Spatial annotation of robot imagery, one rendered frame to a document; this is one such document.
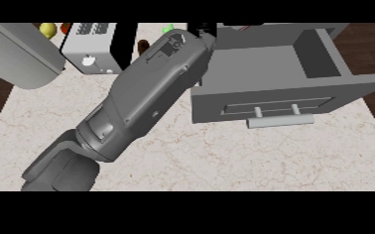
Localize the small green item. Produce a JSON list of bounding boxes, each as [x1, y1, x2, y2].
[[160, 23, 177, 35]]

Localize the silver and black toaster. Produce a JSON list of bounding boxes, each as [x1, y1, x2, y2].
[[59, 22, 140, 76]]

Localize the grey drawer front with handle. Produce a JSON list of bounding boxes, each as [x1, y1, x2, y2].
[[188, 73, 375, 130]]

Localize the red round fruit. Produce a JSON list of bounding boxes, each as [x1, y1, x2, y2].
[[59, 22, 75, 35]]

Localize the pale grey rounded appliance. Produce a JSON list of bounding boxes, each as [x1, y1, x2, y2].
[[0, 22, 67, 90]]

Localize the grey cabinet body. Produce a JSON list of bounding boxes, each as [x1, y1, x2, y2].
[[215, 22, 351, 52]]

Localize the grey open drawer box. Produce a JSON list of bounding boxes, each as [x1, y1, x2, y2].
[[196, 28, 357, 87]]

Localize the brown bottle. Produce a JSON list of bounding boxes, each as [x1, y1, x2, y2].
[[135, 39, 150, 55]]

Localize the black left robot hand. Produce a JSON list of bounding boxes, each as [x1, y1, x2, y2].
[[185, 22, 219, 39]]

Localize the yellow lemon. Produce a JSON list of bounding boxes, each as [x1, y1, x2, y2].
[[38, 22, 59, 41]]

